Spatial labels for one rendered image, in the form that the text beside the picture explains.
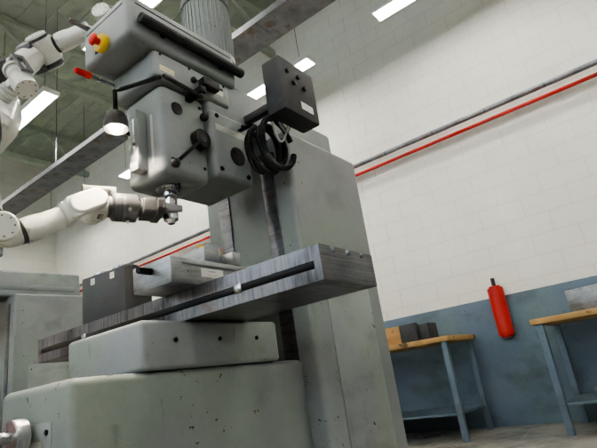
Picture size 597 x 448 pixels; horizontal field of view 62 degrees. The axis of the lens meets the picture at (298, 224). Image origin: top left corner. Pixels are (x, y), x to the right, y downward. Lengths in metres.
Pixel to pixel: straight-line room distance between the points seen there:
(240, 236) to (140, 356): 0.80
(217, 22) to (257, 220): 0.80
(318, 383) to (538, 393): 3.85
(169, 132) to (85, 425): 0.88
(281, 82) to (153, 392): 1.04
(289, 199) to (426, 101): 4.50
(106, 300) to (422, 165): 4.61
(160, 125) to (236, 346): 0.72
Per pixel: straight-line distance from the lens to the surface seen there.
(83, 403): 1.18
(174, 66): 1.76
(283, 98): 1.69
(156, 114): 1.67
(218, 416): 1.40
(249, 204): 1.91
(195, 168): 1.64
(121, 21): 1.75
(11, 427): 1.28
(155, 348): 1.27
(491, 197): 5.53
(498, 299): 5.23
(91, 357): 1.43
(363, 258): 1.22
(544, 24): 6.06
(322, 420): 1.66
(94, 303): 1.87
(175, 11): 8.28
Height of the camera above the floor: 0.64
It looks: 18 degrees up
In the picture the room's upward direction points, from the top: 9 degrees counter-clockwise
